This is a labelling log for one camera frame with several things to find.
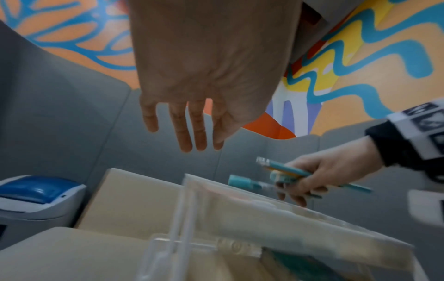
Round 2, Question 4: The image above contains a person's right hand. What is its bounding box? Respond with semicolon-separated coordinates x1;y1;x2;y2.
270;135;384;208

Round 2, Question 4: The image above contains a person's left hand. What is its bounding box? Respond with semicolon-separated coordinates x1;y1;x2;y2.
128;0;303;153

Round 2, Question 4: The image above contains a grey blue-lid paper shredder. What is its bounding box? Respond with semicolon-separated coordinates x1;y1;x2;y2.
0;175;87;249

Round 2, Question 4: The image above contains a black white marker wristband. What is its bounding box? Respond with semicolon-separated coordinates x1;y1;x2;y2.
365;98;444;183

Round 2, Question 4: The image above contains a teal white slim pen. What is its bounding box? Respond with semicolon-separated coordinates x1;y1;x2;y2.
270;169;323;200

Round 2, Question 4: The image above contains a cream tiered organizer box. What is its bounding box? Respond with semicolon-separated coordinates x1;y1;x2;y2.
135;172;431;281

